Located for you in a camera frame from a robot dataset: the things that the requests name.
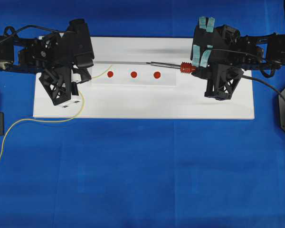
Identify white foam board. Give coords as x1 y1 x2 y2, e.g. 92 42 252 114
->
32 36 256 121

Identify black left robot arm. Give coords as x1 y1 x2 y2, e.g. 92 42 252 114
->
0 19 95 83

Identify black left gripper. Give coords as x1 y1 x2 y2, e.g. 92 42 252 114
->
18 19 95 83

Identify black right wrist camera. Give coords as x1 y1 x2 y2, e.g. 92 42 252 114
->
204 64 244 101

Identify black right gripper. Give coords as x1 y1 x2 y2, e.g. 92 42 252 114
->
191 16 263 80

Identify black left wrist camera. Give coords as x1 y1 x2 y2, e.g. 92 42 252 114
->
39 66 82 108

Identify yellow solder wire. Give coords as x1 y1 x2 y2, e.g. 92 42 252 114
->
0 64 114 170

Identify black soldering iron cable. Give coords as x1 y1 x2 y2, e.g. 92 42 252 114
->
210 48 285 109

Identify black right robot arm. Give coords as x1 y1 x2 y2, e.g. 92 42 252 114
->
190 17 285 78

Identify blue table cloth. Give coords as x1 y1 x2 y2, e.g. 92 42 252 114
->
0 0 285 228

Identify clear acrylic plate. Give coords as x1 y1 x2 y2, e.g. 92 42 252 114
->
88 61 177 87

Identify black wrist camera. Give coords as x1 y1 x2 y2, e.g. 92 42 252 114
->
204 64 244 101
39 66 82 108

